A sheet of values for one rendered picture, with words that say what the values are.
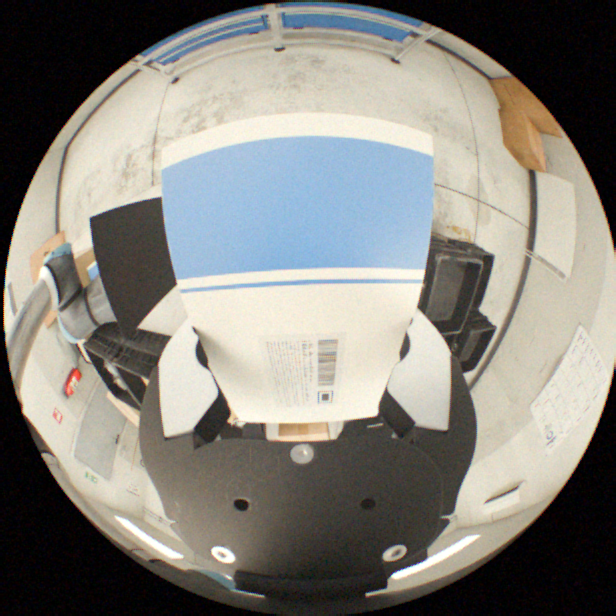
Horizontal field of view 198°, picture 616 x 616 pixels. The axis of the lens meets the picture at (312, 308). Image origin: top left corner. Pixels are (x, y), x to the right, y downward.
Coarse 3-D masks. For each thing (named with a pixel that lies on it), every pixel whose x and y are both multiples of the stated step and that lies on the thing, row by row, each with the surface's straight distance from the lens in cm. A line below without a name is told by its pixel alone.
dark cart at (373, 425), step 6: (378, 414) 217; (348, 420) 222; (360, 420) 210; (366, 420) 211; (372, 420) 212; (378, 420) 213; (384, 420) 215; (342, 426) 266; (366, 426) 206; (372, 426) 207; (378, 426) 208; (384, 426) 212; (366, 432) 205; (372, 432) 206; (378, 432) 207; (384, 432) 209; (390, 432) 210
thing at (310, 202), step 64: (256, 128) 9; (320, 128) 9; (384, 128) 9; (192, 192) 9; (256, 192) 8; (320, 192) 8; (384, 192) 9; (192, 256) 10; (256, 256) 9; (320, 256) 8; (384, 256) 9; (192, 320) 11; (256, 320) 10; (320, 320) 10; (384, 320) 11; (256, 384) 14; (320, 384) 13; (384, 384) 15
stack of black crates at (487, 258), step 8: (448, 240) 141; (456, 240) 146; (464, 248) 130; (472, 248) 136; (480, 248) 149; (472, 256) 145; (480, 256) 151; (488, 256) 150; (488, 264) 150; (488, 272) 150; (480, 280) 155; (488, 280) 150; (480, 288) 155; (480, 296) 156; (472, 304) 153; (480, 304) 156
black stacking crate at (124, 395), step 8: (96, 336) 108; (104, 336) 103; (96, 344) 104; (104, 344) 100; (112, 344) 97; (120, 344) 94; (88, 352) 114; (112, 352) 93; (96, 360) 118; (104, 360) 122; (96, 368) 119; (104, 368) 123; (104, 376) 124; (112, 376) 129; (112, 384) 130; (112, 392) 131; (120, 392) 131; (128, 392) 128; (128, 400) 125
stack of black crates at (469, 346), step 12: (480, 312) 155; (468, 324) 131; (480, 324) 138; (492, 324) 148; (456, 336) 136; (468, 336) 127; (480, 336) 157; (492, 336) 149; (456, 348) 137; (468, 348) 157; (480, 348) 158; (468, 360) 169
